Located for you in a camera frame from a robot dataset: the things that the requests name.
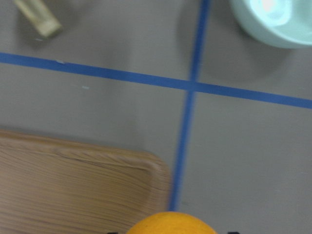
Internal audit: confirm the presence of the long blue tape line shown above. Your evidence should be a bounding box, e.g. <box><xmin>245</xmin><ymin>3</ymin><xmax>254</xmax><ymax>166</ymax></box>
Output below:
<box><xmin>0</xmin><ymin>52</ymin><xmax>312</xmax><ymax>109</ymax></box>

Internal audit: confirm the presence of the mint green bowl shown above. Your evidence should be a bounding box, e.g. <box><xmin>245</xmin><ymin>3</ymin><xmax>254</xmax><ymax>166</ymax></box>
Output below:
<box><xmin>229</xmin><ymin>0</ymin><xmax>312</xmax><ymax>49</ymax></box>

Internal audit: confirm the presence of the orange fruit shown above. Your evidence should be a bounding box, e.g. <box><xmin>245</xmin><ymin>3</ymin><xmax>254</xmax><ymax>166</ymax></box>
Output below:
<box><xmin>127</xmin><ymin>212</ymin><xmax>216</xmax><ymax>234</ymax></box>

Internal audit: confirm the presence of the wooden dish rack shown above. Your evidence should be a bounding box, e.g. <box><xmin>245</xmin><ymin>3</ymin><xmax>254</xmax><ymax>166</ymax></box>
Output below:
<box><xmin>14</xmin><ymin>0</ymin><xmax>63</xmax><ymax>38</ymax></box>

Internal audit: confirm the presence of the wood grain tray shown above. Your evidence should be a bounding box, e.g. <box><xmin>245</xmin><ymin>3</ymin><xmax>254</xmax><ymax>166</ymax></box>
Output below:
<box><xmin>0</xmin><ymin>130</ymin><xmax>171</xmax><ymax>234</ymax></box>

